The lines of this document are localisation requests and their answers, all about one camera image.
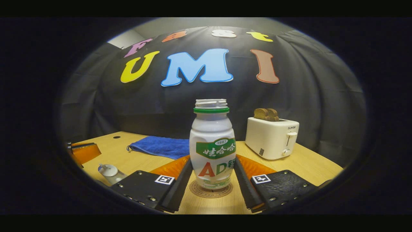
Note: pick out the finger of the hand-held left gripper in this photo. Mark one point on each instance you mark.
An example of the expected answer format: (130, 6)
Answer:
(85, 154)

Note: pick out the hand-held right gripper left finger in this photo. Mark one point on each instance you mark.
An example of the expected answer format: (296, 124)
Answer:
(178, 188)

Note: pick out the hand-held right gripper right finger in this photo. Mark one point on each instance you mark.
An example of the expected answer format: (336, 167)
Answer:
(246, 188)

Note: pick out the round cork coaster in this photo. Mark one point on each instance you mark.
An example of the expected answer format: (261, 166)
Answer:
(210, 193)

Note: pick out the white ceramic teacup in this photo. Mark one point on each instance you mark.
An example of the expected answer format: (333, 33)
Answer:
(118, 178)

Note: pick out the white water bottle green label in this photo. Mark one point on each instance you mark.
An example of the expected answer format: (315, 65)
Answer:
(212, 129)

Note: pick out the blue towel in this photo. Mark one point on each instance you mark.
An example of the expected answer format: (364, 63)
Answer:
(161, 146)

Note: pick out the white toaster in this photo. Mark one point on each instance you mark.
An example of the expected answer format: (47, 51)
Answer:
(268, 138)

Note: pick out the black backdrop cloth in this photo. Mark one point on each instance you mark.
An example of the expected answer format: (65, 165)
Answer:
(161, 106)

